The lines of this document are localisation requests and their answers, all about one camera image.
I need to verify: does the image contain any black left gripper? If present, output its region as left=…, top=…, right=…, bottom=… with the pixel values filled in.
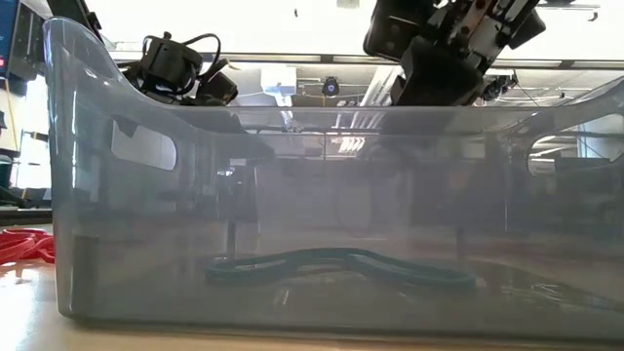
left=116, top=31, right=240, bottom=107

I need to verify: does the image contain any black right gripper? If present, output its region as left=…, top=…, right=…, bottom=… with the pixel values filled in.
left=363, top=0, right=547, bottom=107

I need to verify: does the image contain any white hanging box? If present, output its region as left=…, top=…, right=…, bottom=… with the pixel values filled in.
left=260, top=65, right=298, bottom=106

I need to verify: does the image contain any grey translucent plastic basket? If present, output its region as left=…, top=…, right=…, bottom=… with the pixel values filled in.
left=42, top=17, right=624, bottom=342

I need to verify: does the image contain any black hanging camera rig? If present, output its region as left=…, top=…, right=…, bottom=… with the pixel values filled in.
left=482, top=72, right=519, bottom=102

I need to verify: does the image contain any black round hanging camera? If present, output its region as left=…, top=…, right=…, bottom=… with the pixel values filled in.
left=321, top=76, right=341, bottom=98

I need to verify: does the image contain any black aluminium frame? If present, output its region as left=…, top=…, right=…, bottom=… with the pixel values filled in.
left=0, top=204, right=54, bottom=227

